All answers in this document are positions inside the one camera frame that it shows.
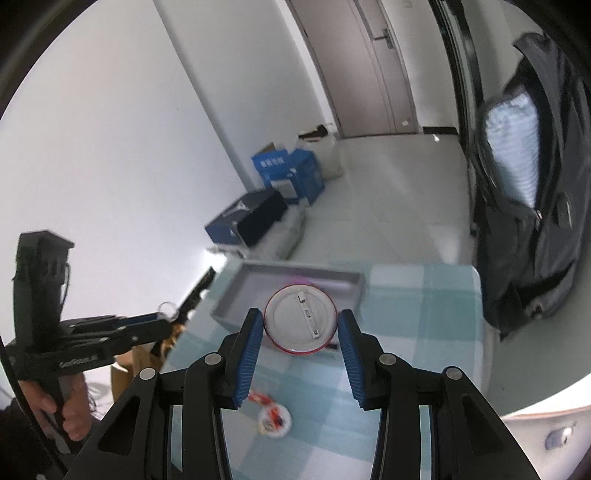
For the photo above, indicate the grey cardboard box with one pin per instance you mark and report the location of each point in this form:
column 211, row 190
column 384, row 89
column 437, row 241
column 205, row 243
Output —
column 240, row 295

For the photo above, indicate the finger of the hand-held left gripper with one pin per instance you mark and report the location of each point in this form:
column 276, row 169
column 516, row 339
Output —
column 147, row 333
column 134, row 318

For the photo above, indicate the blue cardboard box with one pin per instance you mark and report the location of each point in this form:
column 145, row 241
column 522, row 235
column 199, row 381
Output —
column 300, row 175

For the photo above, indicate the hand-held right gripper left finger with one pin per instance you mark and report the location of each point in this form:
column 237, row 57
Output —
column 244, row 360

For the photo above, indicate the person's left hand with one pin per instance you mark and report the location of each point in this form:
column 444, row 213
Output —
column 76, row 415

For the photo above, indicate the round pin badge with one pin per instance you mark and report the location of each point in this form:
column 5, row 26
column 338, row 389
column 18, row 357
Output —
column 295, row 323

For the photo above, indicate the black backpack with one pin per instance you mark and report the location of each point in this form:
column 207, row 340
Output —
column 545, row 258

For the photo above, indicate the brown cardboard box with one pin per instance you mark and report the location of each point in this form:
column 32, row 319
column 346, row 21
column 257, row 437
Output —
column 129, row 374

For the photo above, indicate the teal checked tablecloth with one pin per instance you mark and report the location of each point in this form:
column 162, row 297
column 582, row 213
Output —
column 415, row 332

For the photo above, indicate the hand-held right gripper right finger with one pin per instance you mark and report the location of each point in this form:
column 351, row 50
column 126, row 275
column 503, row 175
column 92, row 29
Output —
column 353, row 360

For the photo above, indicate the white sack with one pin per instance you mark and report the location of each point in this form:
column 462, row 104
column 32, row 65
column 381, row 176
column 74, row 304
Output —
column 328, row 157

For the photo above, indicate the black narrow board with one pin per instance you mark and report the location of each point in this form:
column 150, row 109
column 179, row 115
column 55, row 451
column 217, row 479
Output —
column 196, row 295

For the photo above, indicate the black and blue shoe box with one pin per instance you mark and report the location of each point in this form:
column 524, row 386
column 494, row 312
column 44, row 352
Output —
column 240, row 221

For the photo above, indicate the striped shirt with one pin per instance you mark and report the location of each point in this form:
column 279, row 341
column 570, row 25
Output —
column 515, row 147

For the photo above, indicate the grey door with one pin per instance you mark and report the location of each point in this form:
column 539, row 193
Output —
column 360, row 83

